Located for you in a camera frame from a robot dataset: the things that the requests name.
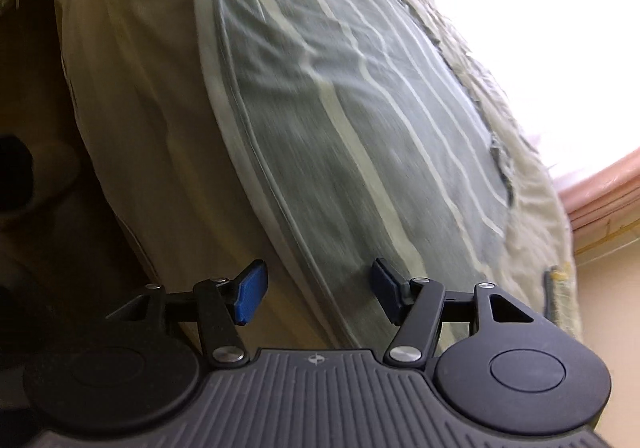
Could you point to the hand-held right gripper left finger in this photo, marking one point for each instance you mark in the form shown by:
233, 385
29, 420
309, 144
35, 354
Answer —
251, 290

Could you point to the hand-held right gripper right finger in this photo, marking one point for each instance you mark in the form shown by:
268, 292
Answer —
384, 285

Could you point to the grey white-striped t-shirt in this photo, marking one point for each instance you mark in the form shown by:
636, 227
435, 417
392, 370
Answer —
380, 128

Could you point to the white checked cloth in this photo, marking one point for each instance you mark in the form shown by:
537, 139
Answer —
564, 300

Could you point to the yellow cloth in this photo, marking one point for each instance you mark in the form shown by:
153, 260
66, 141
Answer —
565, 270

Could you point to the beige bed comforter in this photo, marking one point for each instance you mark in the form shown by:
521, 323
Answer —
140, 103

